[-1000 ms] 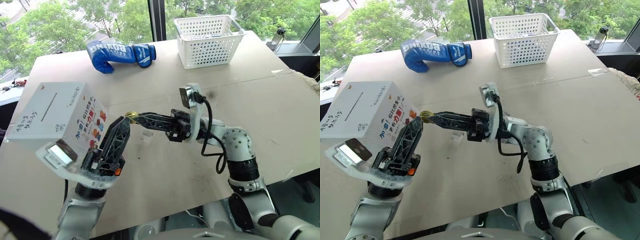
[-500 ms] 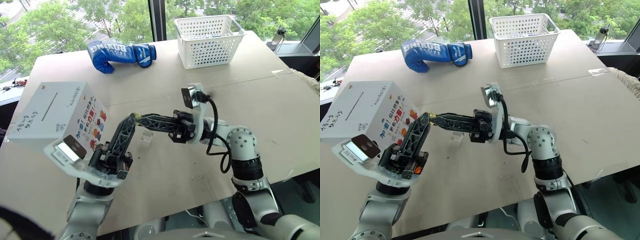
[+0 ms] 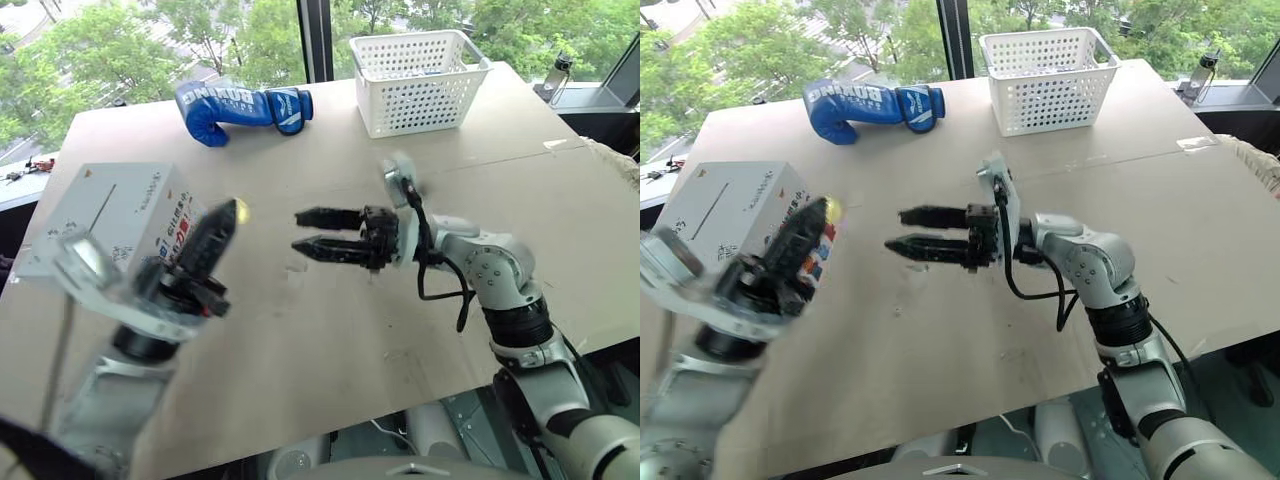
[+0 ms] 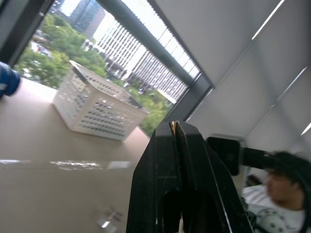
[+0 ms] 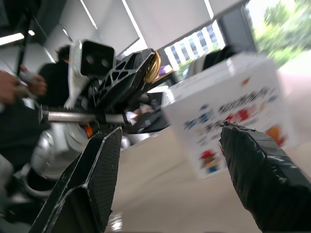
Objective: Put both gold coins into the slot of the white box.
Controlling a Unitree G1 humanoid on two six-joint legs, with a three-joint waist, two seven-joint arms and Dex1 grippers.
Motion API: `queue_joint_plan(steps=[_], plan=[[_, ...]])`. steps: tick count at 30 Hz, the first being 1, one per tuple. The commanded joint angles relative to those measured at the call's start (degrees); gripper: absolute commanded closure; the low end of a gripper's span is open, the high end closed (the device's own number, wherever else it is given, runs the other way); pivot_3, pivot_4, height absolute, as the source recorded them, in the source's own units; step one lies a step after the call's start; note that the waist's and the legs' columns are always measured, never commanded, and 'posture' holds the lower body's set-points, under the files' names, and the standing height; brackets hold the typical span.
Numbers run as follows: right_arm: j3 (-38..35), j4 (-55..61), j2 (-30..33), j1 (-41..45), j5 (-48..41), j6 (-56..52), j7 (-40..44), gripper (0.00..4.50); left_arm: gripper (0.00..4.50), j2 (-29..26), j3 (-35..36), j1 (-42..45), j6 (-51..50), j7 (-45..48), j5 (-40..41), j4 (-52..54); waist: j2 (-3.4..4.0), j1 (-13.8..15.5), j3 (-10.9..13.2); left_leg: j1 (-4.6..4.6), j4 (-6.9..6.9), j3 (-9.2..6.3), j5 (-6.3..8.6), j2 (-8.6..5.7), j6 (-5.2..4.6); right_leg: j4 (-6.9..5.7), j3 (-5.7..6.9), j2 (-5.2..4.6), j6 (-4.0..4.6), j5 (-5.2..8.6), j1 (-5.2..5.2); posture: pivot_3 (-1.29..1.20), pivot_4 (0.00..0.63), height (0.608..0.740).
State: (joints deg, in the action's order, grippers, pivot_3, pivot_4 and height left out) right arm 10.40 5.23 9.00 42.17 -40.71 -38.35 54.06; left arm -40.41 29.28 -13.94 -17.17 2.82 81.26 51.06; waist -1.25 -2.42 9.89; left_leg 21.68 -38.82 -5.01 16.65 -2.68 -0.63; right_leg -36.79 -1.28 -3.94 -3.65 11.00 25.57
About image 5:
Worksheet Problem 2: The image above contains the white printed cardboard box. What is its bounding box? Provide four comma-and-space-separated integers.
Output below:
162, 51, 300, 180

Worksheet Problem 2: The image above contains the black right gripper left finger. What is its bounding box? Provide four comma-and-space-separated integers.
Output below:
29, 125, 123, 233

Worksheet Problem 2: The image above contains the dark background desk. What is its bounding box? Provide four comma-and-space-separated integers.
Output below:
145, 69, 179, 87

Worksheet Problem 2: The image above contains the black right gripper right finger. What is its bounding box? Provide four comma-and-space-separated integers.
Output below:
218, 121, 311, 233

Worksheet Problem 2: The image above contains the black stand pole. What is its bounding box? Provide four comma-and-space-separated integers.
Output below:
15, 8, 35, 76

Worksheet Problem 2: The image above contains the purple item on desk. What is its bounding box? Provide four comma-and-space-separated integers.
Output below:
158, 64, 174, 75

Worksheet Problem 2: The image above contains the person in dark clothing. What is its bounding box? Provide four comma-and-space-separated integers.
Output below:
0, 69, 51, 173

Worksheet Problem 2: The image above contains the black office chair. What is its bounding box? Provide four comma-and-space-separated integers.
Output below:
201, 45, 245, 71

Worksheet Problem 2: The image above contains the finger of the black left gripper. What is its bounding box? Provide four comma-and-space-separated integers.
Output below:
95, 48, 154, 108

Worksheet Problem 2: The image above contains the person in black shirt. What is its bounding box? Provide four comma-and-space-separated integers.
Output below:
37, 44, 73, 107

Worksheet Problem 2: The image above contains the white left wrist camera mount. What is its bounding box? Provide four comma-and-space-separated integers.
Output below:
64, 39, 116, 109

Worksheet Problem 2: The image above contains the gold coin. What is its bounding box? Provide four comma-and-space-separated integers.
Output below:
145, 50, 162, 83

